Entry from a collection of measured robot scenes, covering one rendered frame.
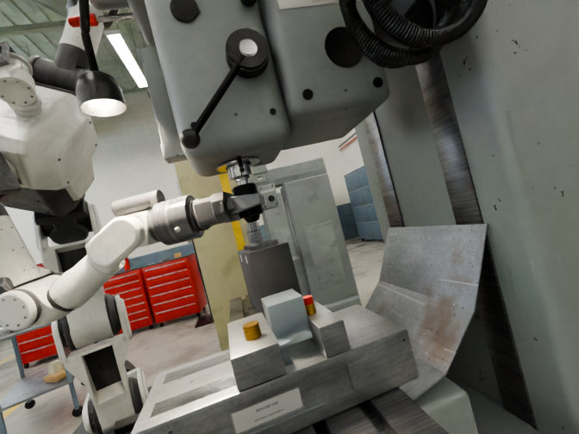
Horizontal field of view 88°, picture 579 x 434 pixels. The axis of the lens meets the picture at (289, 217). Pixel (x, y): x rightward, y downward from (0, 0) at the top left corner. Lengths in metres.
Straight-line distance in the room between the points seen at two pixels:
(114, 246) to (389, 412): 0.51
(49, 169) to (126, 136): 9.61
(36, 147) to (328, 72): 0.66
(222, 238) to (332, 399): 1.96
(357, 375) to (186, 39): 0.56
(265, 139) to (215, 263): 1.86
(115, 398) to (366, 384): 1.01
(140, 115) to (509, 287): 10.39
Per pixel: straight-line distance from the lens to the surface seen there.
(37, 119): 0.95
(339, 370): 0.43
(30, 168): 0.91
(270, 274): 0.85
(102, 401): 1.31
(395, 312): 0.74
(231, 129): 0.52
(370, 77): 0.59
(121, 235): 0.62
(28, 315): 0.76
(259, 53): 0.54
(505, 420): 0.76
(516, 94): 0.58
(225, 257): 2.32
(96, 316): 1.16
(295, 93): 0.53
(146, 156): 10.20
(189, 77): 0.55
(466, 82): 0.59
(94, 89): 0.62
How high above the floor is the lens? 1.18
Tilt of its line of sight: level
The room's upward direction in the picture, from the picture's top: 14 degrees counter-clockwise
